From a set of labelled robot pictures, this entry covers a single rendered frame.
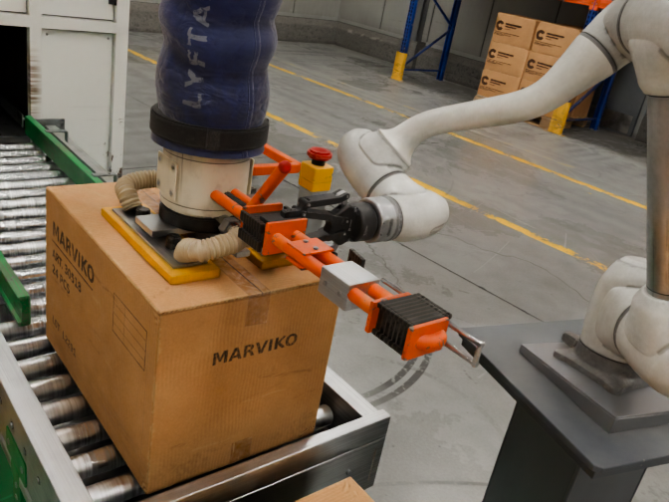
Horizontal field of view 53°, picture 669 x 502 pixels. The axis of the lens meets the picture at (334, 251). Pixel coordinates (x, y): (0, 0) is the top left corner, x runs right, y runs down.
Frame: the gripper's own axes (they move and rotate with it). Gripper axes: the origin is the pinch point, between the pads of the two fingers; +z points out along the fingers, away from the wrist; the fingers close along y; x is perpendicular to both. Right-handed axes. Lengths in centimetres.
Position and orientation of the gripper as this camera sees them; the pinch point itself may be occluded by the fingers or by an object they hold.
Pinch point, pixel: (278, 230)
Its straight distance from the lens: 116.5
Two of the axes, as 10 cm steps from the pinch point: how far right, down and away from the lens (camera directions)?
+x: -6.1, -4.2, 6.7
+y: -1.9, 9.0, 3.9
